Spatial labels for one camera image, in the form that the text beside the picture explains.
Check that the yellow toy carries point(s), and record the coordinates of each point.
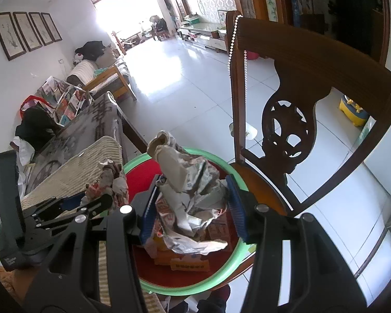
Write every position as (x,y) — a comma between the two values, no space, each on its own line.
(353,111)

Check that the plush toy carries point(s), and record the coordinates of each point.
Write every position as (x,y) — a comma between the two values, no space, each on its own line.
(78,59)

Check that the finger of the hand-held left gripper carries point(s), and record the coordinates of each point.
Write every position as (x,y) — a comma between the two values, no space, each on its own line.
(52,203)
(97,203)

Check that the wooden sofa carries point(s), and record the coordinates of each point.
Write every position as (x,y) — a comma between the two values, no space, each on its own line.
(114,78)

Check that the flower wall picture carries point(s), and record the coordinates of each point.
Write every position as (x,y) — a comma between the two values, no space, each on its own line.
(271,7)

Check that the white slipper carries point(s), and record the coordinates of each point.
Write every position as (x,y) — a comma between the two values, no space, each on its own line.
(249,132)

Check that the geometric framed picture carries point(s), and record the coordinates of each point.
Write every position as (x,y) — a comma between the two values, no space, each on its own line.
(222,19)

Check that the red bin with green rim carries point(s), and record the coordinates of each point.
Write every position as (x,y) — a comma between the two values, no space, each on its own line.
(140,182)

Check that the printed paper ball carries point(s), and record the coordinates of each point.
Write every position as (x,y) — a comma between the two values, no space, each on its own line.
(112,182)

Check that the person's left forearm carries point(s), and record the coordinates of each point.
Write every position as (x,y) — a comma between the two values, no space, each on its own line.
(22,283)

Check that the magazine rack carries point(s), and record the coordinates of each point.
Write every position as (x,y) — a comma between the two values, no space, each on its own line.
(68,104)

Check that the red bag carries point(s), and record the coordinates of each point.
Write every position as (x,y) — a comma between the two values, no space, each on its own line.
(23,107)

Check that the television cabinet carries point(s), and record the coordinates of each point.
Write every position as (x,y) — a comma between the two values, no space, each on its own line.
(202,36)

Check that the cartoon printed curtain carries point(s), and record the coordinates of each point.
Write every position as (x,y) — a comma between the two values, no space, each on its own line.
(309,0)

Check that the carved wooden chair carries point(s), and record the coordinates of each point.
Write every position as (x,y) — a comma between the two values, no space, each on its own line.
(296,49)

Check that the white towel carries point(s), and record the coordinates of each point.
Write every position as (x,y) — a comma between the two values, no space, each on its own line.
(83,70)

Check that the newspaper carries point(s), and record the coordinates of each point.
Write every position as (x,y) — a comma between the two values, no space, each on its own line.
(182,176)

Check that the small red waste bin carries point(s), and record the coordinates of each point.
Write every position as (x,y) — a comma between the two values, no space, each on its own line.
(251,55)

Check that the small wooden chair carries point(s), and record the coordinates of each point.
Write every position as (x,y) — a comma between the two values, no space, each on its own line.
(159,29)

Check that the black coat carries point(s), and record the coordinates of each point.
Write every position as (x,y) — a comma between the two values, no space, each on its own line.
(35,124)

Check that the striped green beige mat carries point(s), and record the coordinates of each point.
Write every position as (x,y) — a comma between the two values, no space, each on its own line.
(84,163)

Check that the white plastic bag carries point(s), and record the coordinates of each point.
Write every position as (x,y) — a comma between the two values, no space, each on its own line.
(26,151)

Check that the green cloth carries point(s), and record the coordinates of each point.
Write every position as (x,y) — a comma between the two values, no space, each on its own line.
(100,71)

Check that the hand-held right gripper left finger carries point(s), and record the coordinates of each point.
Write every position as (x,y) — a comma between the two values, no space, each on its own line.
(150,208)

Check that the large framed wall picture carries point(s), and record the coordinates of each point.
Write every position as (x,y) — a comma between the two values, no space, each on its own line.
(9,36)

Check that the grey patterned cloth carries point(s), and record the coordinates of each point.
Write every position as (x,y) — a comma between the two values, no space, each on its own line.
(84,124)

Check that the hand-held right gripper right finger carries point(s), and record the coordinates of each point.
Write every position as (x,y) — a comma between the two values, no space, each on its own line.
(236,205)

